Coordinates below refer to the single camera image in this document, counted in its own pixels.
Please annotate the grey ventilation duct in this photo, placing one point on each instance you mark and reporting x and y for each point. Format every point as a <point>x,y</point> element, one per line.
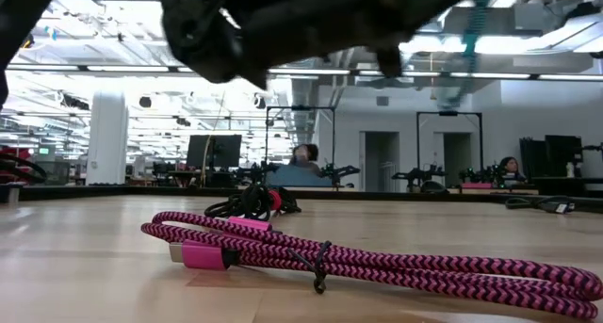
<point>304,106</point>

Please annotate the black rig frame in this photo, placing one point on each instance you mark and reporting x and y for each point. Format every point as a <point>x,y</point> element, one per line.
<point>417,139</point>
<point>267,134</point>

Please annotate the black background robot arm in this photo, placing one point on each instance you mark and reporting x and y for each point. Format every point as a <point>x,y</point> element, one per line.
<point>337,171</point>
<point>480,174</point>
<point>256,172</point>
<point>417,174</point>

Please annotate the black ceiling spotlight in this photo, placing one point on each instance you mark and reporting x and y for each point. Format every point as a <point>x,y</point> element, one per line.
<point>260,102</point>
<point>145,101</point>

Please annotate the blue panel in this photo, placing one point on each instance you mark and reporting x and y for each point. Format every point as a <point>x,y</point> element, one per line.
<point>297,178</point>

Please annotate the white bottle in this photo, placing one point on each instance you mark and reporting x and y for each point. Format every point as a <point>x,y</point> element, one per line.
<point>570,170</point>

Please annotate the square wall vent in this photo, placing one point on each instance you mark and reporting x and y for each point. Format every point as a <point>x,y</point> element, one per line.
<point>382,101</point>

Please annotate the black ceiling camera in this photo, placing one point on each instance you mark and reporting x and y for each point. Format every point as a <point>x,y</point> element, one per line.
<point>28,41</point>

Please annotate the black computer monitor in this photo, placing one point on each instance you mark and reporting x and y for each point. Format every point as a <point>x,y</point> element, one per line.
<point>221,151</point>

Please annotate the person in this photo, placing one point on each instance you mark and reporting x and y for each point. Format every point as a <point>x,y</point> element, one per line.
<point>511,167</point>
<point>306,156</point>

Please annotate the black desk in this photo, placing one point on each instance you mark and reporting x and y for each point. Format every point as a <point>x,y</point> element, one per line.
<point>565,184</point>

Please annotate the grey doorway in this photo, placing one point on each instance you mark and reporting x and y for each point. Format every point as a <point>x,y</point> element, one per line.
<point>379,158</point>
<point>454,158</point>

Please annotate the pink box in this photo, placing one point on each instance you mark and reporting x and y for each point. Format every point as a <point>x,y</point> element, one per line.
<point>477,185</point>

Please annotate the black cabinet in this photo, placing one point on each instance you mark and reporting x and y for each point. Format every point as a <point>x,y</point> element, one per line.
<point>551,156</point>

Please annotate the white square pillar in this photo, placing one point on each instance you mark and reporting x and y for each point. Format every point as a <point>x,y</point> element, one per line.
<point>107,139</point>

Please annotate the black twist tie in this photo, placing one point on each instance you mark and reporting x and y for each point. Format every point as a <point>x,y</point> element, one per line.
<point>320,271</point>

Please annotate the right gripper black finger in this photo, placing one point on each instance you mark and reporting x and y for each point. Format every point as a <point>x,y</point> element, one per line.
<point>254,73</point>
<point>198,36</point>

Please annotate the small grey block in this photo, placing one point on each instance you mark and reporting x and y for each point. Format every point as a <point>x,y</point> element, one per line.
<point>11,193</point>

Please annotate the thin wooden pole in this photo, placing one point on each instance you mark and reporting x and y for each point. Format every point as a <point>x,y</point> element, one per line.
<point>207,158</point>

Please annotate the red object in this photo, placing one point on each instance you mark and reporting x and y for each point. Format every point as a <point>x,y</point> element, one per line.
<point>14,151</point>

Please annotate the long overhead light bar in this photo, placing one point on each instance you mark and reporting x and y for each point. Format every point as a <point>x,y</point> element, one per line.
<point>127,69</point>

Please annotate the wooden background table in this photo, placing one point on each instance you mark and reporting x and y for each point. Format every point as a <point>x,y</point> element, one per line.
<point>509,190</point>
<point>344,188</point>

